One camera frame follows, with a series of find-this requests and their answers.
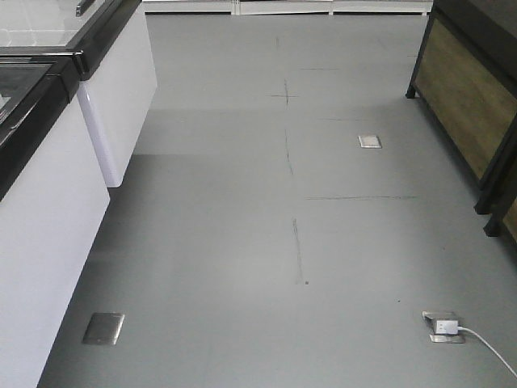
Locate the white power cable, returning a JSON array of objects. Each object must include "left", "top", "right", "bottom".
[{"left": 458, "top": 326, "right": 517, "bottom": 379}]

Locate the white shelf base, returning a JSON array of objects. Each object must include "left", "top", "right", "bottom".
[{"left": 143, "top": 0, "right": 433, "bottom": 15}]

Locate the far white chest freezer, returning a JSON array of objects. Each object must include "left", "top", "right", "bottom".
[{"left": 1, "top": 1, "right": 158, "bottom": 188}]

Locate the dark wooden display stand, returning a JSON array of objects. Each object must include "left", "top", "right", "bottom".
[{"left": 405, "top": 0, "right": 517, "bottom": 191}]

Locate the steel floor outlet cover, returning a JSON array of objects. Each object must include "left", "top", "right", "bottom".
[{"left": 82, "top": 312, "right": 125, "bottom": 346}]

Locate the white chest freezer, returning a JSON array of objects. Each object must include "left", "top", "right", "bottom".
[
  {"left": 1, "top": 1, "right": 158, "bottom": 188},
  {"left": 1, "top": 58, "right": 110, "bottom": 387}
]

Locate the near white chest freezer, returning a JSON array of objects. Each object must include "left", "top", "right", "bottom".
[{"left": 1, "top": 58, "right": 110, "bottom": 387}]

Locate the open floor power socket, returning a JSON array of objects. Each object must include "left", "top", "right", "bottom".
[{"left": 422, "top": 311, "right": 465, "bottom": 344}]

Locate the far steel floor plate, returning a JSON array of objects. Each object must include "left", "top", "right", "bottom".
[{"left": 358, "top": 135, "right": 382, "bottom": 149}]

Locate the white power adapter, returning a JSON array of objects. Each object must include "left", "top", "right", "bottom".
[{"left": 431, "top": 318, "right": 459, "bottom": 335}]

